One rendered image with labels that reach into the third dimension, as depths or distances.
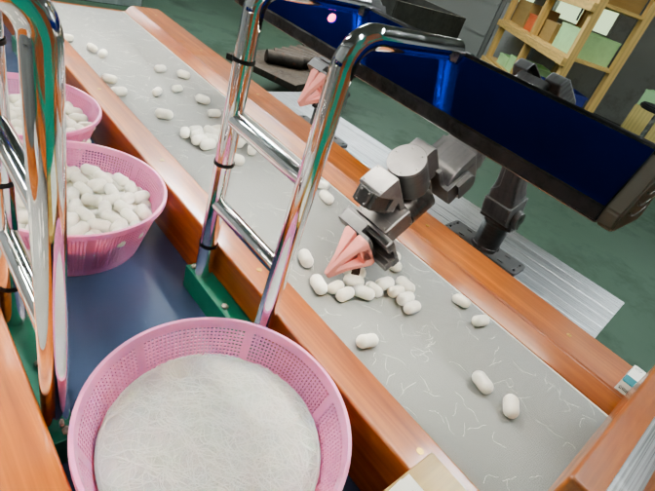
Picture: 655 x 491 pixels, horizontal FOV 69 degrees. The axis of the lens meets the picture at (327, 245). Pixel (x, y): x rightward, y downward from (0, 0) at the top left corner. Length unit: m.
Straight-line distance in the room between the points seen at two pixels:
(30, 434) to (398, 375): 0.41
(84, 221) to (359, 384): 0.44
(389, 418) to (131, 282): 0.42
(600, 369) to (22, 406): 0.74
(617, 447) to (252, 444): 0.36
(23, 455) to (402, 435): 0.35
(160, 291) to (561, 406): 0.60
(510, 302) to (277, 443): 0.48
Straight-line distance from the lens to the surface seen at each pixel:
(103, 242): 0.71
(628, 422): 0.61
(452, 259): 0.88
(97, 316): 0.71
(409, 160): 0.68
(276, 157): 0.52
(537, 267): 1.24
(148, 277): 0.77
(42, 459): 0.49
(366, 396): 0.57
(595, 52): 5.87
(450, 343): 0.74
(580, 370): 0.82
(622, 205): 0.46
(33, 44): 0.32
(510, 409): 0.68
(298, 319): 0.62
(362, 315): 0.70
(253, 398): 0.57
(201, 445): 0.52
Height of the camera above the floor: 1.18
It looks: 33 degrees down
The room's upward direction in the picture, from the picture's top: 20 degrees clockwise
